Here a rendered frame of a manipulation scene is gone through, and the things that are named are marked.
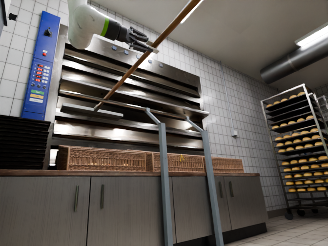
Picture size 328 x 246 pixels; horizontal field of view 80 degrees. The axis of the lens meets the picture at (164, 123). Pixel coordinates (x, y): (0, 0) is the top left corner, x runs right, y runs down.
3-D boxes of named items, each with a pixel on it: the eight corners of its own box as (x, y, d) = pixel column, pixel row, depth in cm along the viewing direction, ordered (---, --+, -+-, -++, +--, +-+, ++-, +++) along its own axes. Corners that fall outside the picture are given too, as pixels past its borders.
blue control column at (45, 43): (4, 238, 263) (31, 94, 336) (19, 236, 271) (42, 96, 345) (-14, 282, 115) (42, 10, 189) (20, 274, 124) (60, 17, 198)
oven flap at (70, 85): (62, 78, 167) (58, 92, 181) (209, 114, 265) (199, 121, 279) (62, 76, 168) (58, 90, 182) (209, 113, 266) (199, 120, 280)
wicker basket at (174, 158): (125, 178, 183) (125, 149, 193) (173, 178, 215) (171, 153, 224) (153, 172, 147) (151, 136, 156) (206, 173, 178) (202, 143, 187)
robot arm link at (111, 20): (109, 26, 87) (110, 10, 90) (100, 43, 96) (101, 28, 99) (122, 31, 90) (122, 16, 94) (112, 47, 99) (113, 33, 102)
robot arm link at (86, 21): (75, 13, 79) (77, -7, 83) (69, 33, 88) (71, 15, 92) (109, 28, 87) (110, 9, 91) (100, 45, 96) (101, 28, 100)
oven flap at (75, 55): (63, 58, 188) (64, 46, 200) (199, 98, 286) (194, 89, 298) (64, 54, 185) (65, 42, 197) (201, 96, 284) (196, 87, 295)
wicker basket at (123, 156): (53, 179, 153) (57, 145, 163) (121, 179, 184) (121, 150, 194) (64, 172, 116) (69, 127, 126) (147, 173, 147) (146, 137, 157)
